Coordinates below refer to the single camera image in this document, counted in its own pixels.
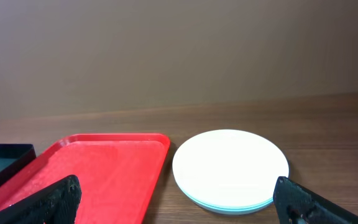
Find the red plastic tray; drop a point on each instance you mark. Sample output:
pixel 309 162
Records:
pixel 117 174

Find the white round plate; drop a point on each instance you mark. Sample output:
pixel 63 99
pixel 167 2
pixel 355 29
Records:
pixel 229 168

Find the light blue plate front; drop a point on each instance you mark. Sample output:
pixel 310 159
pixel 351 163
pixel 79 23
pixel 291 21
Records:
pixel 228 208

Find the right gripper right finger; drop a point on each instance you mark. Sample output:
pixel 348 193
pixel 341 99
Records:
pixel 296 204

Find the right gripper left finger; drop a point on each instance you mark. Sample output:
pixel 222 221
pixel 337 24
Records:
pixel 56 204

